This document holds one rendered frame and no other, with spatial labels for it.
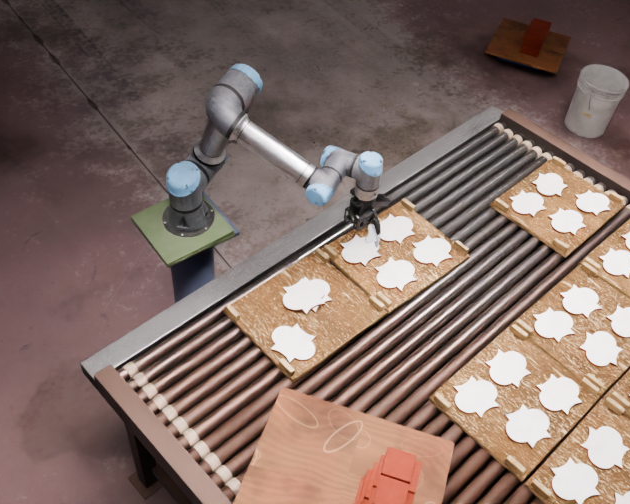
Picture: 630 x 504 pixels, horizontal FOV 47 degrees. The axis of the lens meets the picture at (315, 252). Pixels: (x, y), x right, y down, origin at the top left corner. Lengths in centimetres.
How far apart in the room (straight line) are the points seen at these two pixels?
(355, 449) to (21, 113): 338
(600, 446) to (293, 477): 91
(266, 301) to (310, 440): 57
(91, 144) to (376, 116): 176
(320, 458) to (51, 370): 176
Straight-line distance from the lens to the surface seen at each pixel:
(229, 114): 220
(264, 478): 196
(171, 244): 263
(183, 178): 253
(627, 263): 283
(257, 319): 235
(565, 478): 224
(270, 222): 394
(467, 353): 240
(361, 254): 255
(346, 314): 238
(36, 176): 435
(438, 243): 264
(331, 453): 200
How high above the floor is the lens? 282
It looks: 48 degrees down
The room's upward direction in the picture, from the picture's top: 6 degrees clockwise
